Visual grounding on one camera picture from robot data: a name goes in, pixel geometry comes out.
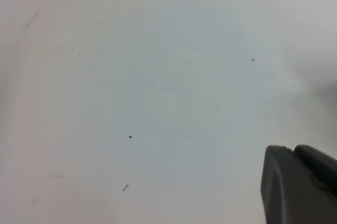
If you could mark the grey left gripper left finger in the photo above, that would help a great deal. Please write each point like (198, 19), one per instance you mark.
(284, 189)

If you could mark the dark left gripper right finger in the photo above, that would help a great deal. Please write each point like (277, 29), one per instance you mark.
(321, 168)

